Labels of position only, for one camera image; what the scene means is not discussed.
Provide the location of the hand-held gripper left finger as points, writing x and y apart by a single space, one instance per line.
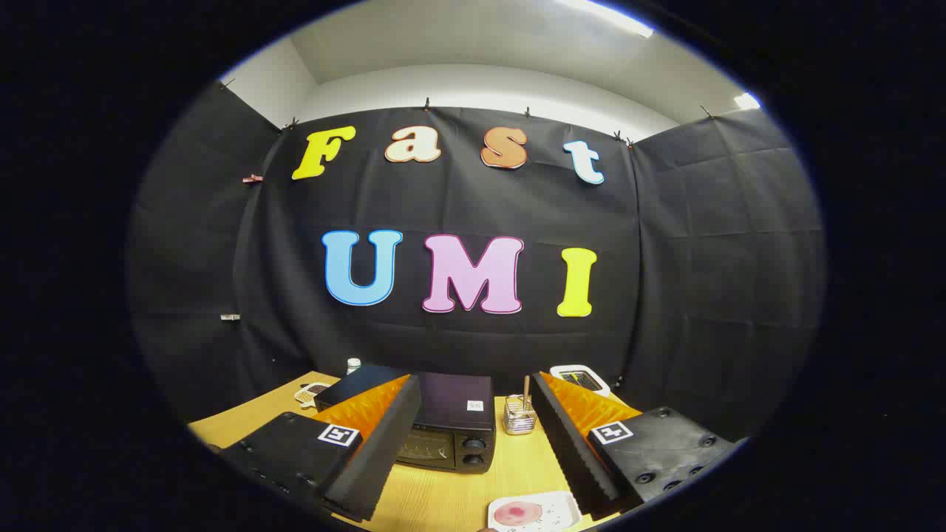
384 443

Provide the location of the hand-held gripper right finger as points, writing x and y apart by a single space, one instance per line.
565 443

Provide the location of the white square plate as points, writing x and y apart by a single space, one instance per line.
558 510

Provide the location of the black toaster oven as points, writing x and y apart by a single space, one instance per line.
451 403

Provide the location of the pink ham slice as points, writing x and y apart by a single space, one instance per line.
517 513

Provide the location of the white pop-up toaster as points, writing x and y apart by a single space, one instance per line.
580 379

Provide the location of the wooden stick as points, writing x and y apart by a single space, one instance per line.
526 388

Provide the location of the small white bottle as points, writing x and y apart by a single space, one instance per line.
354 366

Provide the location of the black backdrop cloth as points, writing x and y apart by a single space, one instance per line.
665 295

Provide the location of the ceiling light strip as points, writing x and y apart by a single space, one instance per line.
613 16

